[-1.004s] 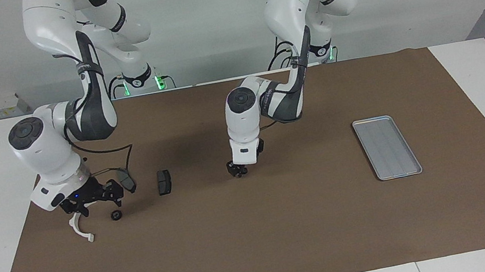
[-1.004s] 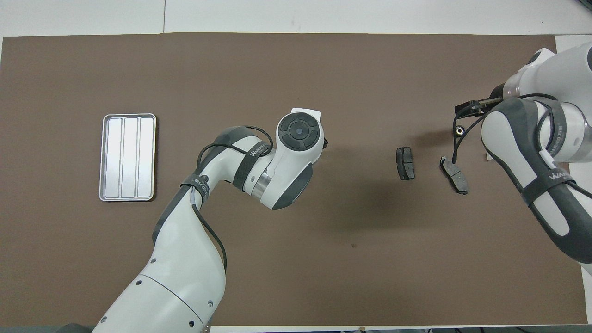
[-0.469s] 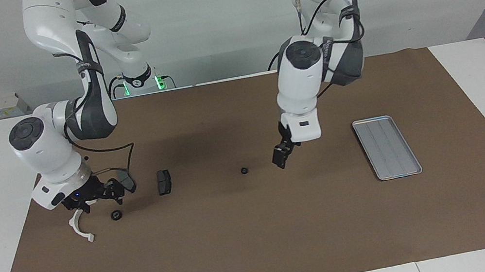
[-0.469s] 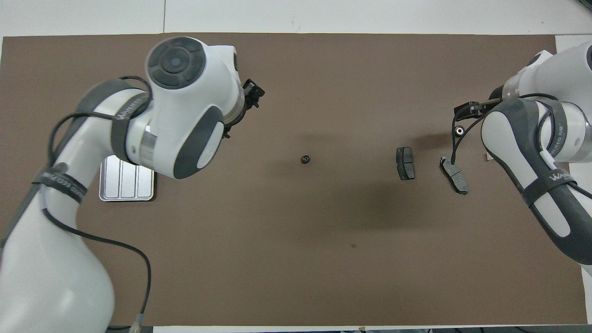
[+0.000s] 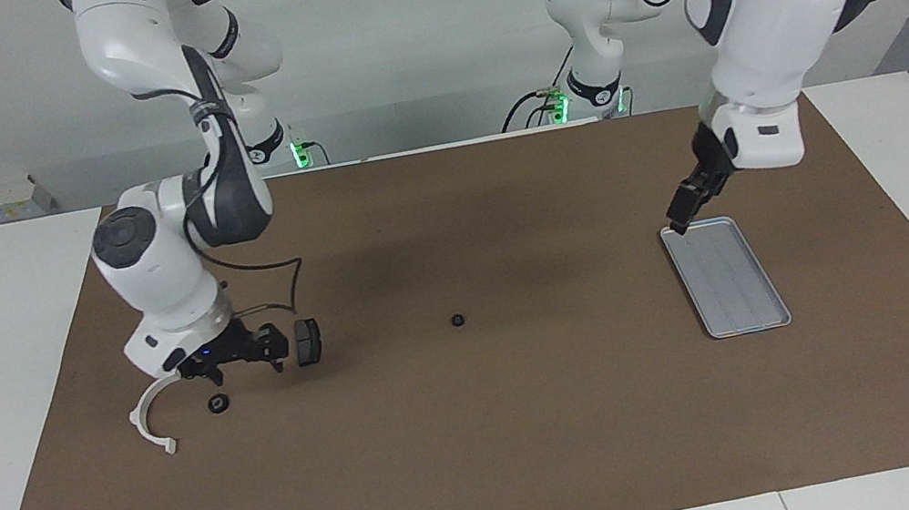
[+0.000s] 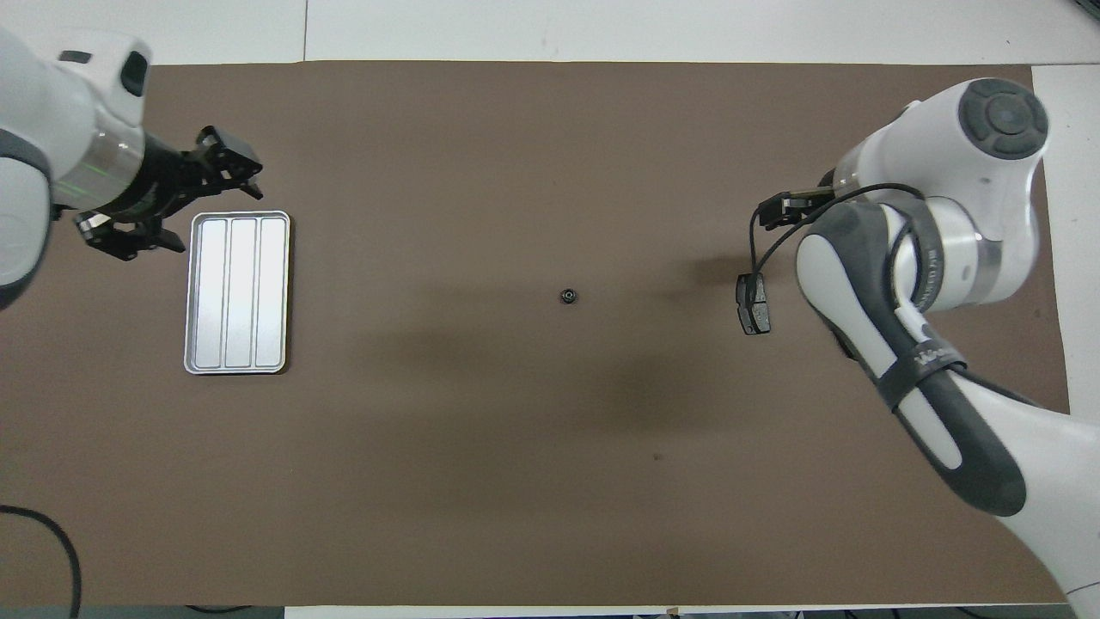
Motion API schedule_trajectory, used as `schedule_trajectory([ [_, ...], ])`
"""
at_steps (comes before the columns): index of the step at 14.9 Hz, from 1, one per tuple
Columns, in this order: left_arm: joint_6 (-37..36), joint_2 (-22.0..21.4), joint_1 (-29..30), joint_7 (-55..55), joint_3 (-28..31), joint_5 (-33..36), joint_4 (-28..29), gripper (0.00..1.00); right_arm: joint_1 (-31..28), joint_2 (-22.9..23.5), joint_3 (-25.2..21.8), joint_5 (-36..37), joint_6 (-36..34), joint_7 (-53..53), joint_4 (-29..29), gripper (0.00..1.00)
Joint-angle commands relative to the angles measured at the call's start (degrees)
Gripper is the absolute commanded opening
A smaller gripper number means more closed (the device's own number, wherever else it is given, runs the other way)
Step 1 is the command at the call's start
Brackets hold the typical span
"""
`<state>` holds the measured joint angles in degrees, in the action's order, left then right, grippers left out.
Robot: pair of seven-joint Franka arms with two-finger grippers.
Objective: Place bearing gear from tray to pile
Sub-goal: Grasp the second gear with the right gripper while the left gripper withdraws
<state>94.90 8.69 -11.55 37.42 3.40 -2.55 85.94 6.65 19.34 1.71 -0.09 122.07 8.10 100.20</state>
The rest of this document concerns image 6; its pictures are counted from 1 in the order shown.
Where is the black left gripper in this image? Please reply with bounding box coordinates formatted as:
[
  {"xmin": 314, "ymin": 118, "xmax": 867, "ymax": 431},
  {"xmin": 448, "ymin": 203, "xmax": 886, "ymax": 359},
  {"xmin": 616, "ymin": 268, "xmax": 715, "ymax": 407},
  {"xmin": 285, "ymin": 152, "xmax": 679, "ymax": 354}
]
[{"xmin": 76, "ymin": 126, "xmax": 264, "ymax": 260}]

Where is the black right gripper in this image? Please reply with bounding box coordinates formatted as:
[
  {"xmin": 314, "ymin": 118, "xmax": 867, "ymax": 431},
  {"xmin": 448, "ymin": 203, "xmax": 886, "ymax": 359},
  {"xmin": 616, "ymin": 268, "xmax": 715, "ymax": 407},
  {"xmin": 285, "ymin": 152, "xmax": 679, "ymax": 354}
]
[{"xmin": 758, "ymin": 191, "xmax": 817, "ymax": 230}]

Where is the silver metal tray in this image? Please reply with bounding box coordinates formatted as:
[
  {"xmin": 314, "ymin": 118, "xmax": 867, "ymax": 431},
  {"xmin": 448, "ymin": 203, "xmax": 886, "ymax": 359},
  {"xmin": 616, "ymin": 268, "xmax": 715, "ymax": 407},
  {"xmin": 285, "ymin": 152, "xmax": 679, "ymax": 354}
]
[{"xmin": 183, "ymin": 211, "xmax": 291, "ymax": 376}]

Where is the rectangular dark brake pad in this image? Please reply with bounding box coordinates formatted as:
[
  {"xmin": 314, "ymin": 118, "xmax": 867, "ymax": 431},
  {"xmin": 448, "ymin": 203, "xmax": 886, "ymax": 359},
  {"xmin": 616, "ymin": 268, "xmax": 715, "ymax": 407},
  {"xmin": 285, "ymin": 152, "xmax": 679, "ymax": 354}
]
[{"xmin": 736, "ymin": 273, "xmax": 772, "ymax": 336}]

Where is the brown table mat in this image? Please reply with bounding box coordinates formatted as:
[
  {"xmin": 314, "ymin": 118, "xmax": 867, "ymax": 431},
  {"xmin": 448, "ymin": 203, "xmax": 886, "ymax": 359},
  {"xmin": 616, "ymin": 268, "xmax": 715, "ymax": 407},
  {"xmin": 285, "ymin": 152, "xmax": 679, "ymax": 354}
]
[{"xmin": 0, "ymin": 60, "xmax": 1092, "ymax": 608}]

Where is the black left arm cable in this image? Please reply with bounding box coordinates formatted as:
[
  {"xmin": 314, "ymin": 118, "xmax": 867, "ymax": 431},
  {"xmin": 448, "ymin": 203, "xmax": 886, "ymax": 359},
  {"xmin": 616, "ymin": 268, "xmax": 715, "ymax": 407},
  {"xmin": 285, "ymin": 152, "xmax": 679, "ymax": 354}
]
[{"xmin": 0, "ymin": 506, "xmax": 83, "ymax": 619}]

